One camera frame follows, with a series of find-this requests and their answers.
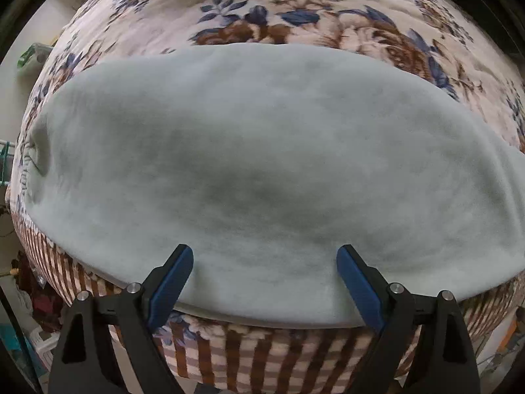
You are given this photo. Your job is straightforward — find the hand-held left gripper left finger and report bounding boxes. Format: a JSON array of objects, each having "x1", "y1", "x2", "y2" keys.
[{"x1": 48, "y1": 244, "x2": 194, "y2": 394}]

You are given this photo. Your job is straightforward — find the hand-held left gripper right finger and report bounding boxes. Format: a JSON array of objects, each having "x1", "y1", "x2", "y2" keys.
[{"x1": 336, "y1": 245, "x2": 481, "y2": 394}]

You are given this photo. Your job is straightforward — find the light grey fleece pants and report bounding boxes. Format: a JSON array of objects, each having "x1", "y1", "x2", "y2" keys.
[{"x1": 25, "y1": 43, "x2": 525, "y2": 330}]

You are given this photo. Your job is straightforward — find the dark red cloth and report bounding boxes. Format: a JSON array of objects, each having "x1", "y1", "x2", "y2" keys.
[{"x1": 14, "y1": 254, "x2": 64, "y2": 334}]

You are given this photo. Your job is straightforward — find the white plastic basket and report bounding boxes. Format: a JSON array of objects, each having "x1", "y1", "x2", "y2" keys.
[{"x1": 24, "y1": 327, "x2": 63, "y2": 364}]

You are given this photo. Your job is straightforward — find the teal box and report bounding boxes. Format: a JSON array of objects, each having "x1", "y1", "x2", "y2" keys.
[{"x1": 0, "y1": 323, "x2": 47, "y2": 391}]

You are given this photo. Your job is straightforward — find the green and white packet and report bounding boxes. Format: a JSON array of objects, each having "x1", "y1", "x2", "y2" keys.
[{"x1": 17, "y1": 42, "x2": 55, "y2": 77}]

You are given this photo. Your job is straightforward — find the floral plush blanket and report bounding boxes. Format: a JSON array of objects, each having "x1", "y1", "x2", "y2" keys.
[{"x1": 8, "y1": 0, "x2": 525, "y2": 391}]

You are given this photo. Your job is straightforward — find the white wire rack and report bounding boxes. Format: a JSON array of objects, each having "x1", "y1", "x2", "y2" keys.
[{"x1": 0, "y1": 139, "x2": 18, "y2": 191}]

